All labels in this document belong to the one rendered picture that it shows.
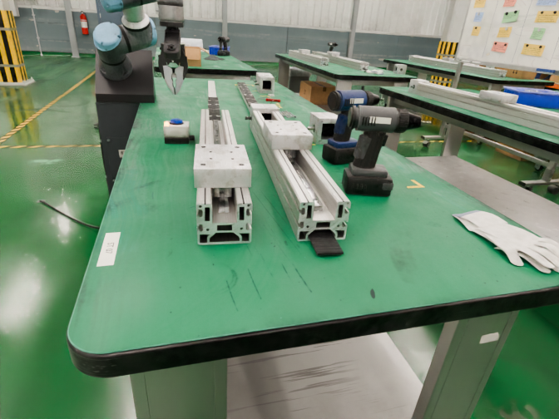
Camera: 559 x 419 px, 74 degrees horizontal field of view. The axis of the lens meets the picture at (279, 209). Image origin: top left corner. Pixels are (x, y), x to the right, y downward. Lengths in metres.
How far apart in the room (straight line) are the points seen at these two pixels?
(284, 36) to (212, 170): 12.29
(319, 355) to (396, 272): 0.64
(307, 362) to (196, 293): 0.72
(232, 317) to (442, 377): 0.59
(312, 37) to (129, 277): 12.77
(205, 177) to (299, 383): 0.72
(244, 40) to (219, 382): 12.20
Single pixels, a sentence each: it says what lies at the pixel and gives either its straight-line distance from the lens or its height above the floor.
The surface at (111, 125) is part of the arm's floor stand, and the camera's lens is 2.03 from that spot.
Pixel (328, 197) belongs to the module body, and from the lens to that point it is 0.76.
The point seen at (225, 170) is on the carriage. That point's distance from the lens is 0.72.
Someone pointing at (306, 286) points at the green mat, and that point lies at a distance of 0.61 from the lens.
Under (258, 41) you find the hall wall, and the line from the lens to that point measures 12.74.
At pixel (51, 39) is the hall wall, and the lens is 12.85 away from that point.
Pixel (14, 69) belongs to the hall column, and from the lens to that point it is 7.76.
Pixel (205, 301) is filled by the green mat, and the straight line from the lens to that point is 0.58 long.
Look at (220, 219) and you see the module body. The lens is 0.70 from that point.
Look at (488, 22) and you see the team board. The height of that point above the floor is 1.32.
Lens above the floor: 1.15
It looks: 26 degrees down
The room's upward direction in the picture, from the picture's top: 4 degrees clockwise
